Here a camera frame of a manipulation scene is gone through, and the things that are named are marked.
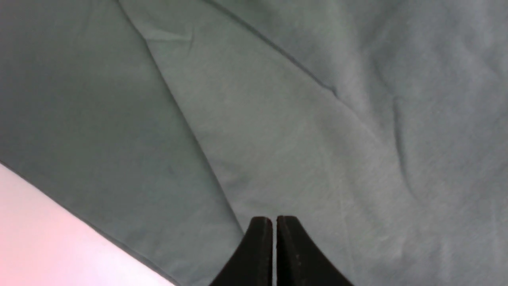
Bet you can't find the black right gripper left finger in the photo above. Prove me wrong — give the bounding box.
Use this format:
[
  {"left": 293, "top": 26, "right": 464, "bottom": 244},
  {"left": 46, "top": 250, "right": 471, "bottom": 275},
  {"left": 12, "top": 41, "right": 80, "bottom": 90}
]
[{"left": 211, "top": 217, "right": 273, "bottom": 286}]

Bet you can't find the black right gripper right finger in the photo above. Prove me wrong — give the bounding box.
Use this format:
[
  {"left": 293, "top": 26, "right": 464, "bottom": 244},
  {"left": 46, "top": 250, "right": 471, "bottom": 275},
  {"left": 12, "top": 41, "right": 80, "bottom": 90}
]
[{"left": 276, "top": 216, "right": 352, "bottom": 286}]

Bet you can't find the green long-sleeved shirt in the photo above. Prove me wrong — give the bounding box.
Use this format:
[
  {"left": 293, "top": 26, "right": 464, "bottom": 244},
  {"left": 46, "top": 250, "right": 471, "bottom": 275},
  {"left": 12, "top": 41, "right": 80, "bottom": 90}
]
[{"left": 0, "top": 0, "right": 508, "bottom": 286}]

